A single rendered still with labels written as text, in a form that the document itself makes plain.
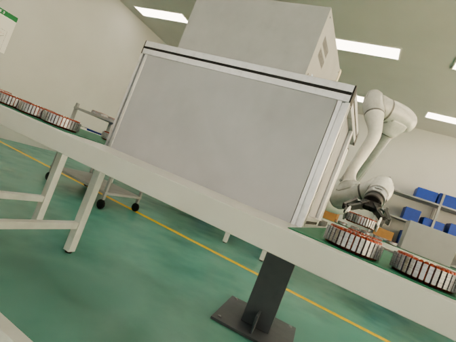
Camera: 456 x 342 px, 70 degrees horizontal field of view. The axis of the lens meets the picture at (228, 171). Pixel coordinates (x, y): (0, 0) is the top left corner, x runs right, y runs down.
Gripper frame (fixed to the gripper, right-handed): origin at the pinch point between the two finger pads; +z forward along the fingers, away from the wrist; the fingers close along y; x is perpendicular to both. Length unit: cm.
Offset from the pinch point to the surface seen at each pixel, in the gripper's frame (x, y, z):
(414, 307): -28, 19, 68
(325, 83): -52, -13, 33
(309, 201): -27, -6, 47
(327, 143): -39, -8, 39
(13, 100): -33, -105, 68
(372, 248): -29, 10, 59
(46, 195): 59, -195, 24
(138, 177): -31, -38, 73
